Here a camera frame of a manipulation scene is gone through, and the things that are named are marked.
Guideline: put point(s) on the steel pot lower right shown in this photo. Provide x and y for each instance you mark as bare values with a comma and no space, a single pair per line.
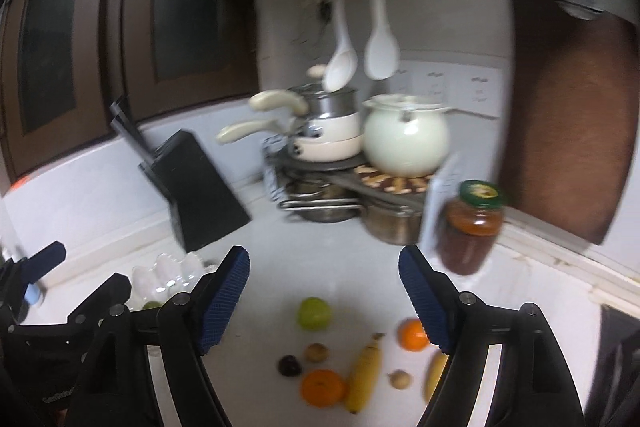
392,224

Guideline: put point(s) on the orange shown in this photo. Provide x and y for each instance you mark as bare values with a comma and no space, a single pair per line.
322,388
411,336

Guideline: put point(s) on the green apple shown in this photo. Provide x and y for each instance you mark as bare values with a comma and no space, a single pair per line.
314,314
150,305

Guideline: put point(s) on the grey pot rack shelf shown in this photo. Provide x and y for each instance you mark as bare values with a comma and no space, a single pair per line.
442,187

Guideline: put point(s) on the steel pot lower left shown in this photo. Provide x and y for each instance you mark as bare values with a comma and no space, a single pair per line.
319,201

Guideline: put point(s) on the small yellow banana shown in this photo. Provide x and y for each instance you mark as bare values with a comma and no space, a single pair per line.
433,374

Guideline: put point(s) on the white scalloped fruit bowl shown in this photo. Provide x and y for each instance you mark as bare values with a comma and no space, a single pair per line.
167,276

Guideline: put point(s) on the long yellow banana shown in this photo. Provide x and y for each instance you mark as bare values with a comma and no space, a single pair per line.
364,375

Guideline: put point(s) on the steel pot upper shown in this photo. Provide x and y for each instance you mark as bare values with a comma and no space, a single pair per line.
324,104

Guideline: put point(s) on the woven trivet mat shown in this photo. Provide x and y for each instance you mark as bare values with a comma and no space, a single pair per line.
396,185

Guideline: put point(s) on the brown kiwi fruit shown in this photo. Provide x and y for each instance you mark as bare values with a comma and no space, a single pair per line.
316,353

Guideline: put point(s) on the dark wooden window frame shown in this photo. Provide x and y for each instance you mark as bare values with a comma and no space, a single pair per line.
65,62

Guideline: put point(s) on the wall power sockets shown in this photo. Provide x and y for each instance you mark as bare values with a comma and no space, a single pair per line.
468,89

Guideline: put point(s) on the black knife block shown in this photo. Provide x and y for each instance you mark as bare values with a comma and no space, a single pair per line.
202,207

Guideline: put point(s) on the knife handles in block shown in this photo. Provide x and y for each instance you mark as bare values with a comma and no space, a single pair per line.
126,129

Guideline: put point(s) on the dark purple plum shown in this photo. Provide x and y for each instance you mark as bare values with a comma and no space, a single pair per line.
289,366

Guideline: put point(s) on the steel pot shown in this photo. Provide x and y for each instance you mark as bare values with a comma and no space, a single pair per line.
319,201
392,224
324,104

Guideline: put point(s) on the brown wooden cutting board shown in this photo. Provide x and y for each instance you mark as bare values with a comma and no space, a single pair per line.
573,117

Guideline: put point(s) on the cream saucepan with handle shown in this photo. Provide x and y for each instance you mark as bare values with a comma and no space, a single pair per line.
325,129

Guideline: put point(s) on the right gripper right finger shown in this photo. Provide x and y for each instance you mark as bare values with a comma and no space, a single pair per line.
461,325

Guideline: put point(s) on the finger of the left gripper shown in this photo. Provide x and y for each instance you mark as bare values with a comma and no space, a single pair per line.
114,291
34,268

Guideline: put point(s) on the glass jar of sauce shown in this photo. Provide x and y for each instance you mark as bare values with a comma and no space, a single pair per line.
471,223

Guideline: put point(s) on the white ceramic pot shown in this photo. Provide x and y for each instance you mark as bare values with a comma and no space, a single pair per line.
404,135

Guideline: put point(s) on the cream frying pan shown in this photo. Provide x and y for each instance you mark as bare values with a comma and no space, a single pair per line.
304,149

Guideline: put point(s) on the white hanging ladle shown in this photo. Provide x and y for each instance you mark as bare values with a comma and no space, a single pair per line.
343,62

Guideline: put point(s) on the white hanging rice spoon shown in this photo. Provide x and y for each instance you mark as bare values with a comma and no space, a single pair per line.
381,55

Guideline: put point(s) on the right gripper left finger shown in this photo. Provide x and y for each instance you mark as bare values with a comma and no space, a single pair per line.
188,326

